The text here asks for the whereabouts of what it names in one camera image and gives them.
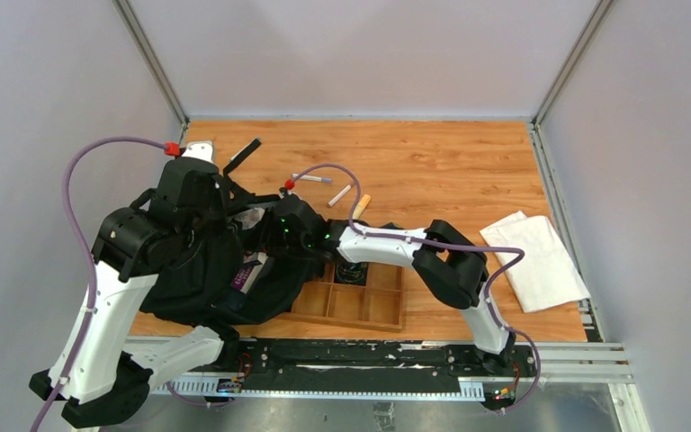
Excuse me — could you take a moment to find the white slotted cable duct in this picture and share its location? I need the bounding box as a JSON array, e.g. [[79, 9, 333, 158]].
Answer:
[[110, 375, 486, 401]]

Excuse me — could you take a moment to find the white folded cloth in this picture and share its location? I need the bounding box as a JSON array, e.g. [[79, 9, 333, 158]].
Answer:
[[480, 211, 590, 313]]

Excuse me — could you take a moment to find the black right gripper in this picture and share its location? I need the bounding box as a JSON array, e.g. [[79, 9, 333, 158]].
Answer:
[[241, 208, 312, 258]]

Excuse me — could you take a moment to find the white marker grey cap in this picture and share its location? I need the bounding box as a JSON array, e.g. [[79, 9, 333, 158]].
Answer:
[[291, 173, 333, 184]]

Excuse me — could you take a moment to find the white marker brown cap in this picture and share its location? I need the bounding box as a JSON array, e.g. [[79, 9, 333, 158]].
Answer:
[[327, 184, 354, 208]]

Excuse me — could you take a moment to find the dark floral Little Women book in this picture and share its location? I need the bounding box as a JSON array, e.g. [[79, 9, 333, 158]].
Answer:
[[235, 207, 265, 230]]

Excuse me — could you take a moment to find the white marker blue cap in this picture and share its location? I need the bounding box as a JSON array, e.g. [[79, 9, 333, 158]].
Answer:
[[229, 150, 245, 163]]

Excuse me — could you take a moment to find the black fabric backpack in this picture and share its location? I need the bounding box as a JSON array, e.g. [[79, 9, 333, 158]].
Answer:
[[139, 137, 326, 328]]

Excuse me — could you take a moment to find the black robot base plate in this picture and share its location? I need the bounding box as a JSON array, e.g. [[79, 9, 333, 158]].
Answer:
[[197, 338, 539, 394]]

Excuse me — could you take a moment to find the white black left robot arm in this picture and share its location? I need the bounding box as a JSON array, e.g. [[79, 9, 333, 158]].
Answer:
[[30, 141, 242, 429]]

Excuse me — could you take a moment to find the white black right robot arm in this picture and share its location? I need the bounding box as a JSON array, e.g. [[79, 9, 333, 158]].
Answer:
[[257, 195, 516, 376]]

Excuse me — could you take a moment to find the wooden compartment organizer tray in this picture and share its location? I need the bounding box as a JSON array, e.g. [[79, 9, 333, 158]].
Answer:
[[280, 264, 405, 333]]

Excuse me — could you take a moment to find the multicolour rolled belt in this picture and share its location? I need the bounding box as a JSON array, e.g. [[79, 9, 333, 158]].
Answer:
[[334, 263, 369, 286]]

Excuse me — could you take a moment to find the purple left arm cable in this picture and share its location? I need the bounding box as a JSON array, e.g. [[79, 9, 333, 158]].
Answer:
[[28, 136, 181, 432]]

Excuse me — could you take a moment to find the purple treehouse book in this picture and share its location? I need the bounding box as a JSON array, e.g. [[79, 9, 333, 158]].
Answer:
[[230, 252, 269, 293]]

